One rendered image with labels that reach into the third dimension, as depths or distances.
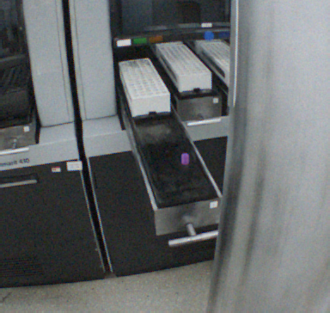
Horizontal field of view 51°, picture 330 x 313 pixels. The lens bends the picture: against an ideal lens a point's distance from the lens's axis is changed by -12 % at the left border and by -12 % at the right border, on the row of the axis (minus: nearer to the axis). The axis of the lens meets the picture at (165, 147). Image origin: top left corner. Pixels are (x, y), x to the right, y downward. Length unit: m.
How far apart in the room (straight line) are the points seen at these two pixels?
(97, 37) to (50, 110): 0.27
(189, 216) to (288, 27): 0.61
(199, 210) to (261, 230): 0.55
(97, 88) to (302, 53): 0.99
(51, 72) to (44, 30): 0.14
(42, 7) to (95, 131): 0.41
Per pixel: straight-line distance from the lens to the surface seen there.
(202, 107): 1.13
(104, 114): 1.18
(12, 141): 1.12
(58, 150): 1.13
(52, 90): 1.14
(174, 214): 0.74
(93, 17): 1.07
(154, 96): 0.99
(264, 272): 0.22
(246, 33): 0.20
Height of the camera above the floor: 1.29
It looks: 33 degrees down
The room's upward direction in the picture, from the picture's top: 2 degrees counter-clockwise
